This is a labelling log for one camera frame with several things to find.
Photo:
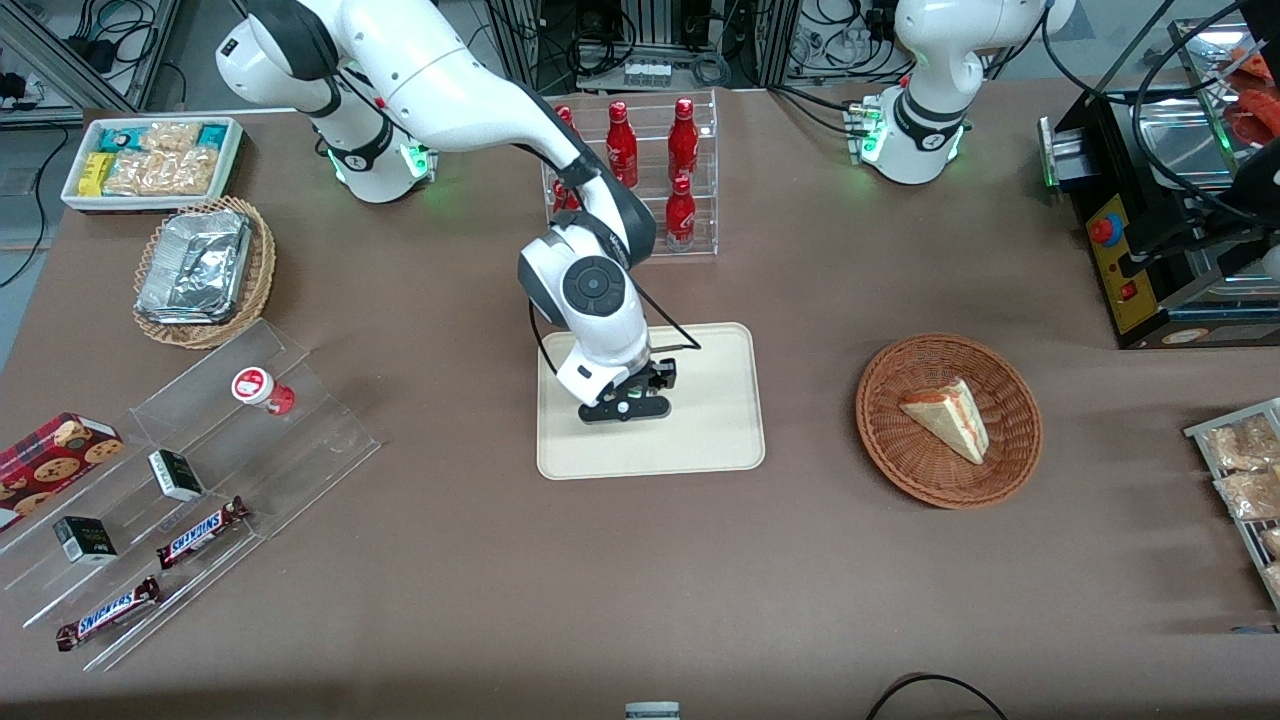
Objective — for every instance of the clear bag of crackers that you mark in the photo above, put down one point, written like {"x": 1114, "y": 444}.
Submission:
{"x": 1242, "y": 445}
{"x": 1250, "y": 495}

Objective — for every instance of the cream plastic tray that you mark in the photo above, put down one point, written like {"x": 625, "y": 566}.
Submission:
{"x": 710, "y": 420}

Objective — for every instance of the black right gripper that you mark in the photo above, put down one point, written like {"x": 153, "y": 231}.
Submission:
{"x": 659, "y": 376}

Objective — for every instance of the red plaid cookie box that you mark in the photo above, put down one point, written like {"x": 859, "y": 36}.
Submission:
{"x": 50, "y": 465}

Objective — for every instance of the clear rice cracker bag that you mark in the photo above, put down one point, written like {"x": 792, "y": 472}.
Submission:
{"x": 170, "y": 136}
{"x": 165, "y": 175}

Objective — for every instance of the clear acrylic bottle rack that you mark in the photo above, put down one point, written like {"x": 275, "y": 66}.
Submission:
{"x": 700, "y": 200}

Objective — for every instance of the teal snack pack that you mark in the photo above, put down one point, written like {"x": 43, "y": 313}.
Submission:
{"x": 212, "y": 136}
{"x": 118, "y": 138}

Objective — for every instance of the black metal food machine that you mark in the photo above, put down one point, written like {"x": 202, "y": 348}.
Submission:
{"x": 1130, "y": 210}

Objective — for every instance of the clear acrylic tiered stand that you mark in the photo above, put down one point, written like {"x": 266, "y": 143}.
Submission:
{"x": 300, "y": 450}

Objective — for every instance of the small black box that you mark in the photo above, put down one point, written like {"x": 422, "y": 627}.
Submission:
{"x": 85, "y": 540}
{"x": 175, "y": 475}

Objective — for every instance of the red cola bottle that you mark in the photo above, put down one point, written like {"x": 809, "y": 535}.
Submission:
{"x": 565, "y": 117}
{"x": 621, "y": 145}
{"x": 680, "y": 215}
{"x": 562, "y": 197}
{"x": 683, "y": 140}

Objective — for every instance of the red food on machine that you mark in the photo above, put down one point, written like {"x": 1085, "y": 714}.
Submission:
{"x": 1252, "y": 115}

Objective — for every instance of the wrapped triangle sandwich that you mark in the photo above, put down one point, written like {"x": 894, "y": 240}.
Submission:
{"x": 950, "y": 415}

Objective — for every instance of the brown round wicker basket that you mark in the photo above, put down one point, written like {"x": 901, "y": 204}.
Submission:
{"x": 900, "y": 440}

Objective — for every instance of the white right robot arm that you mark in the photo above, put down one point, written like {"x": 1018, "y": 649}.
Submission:
{"x": 450, "y": 80}

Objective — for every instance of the yellow snack pack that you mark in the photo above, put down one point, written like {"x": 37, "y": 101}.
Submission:
{"x": 95, "y": 173}

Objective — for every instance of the light wicker basket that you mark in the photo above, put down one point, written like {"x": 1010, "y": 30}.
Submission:
{"x": 258, "y": 270}

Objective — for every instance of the grey box at table edge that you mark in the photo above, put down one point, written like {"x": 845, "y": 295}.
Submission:
{"x": 652, "y": 711}

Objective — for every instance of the snickers chocolate bar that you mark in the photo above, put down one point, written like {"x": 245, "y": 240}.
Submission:
{"x": 108, "y": 612}
{"x": 202, "y": 532}

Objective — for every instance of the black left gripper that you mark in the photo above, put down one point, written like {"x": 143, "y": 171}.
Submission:
{"x": 1250, "y": 187}

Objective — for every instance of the white plastic snack bin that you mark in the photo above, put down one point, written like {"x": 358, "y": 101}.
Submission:
{"x": 75, "y": 195}

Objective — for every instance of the aluminium foil container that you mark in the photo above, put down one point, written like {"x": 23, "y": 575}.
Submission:
{"x": 195, "y": 265}

